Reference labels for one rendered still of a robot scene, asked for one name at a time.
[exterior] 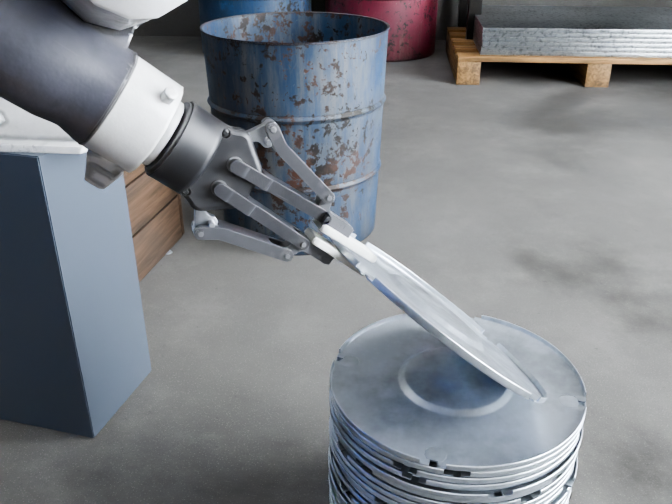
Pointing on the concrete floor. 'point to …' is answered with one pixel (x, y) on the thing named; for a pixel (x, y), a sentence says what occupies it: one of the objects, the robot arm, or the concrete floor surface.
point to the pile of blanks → (377, 490)
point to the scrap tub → (305, 104)
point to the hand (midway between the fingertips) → (340, 245)
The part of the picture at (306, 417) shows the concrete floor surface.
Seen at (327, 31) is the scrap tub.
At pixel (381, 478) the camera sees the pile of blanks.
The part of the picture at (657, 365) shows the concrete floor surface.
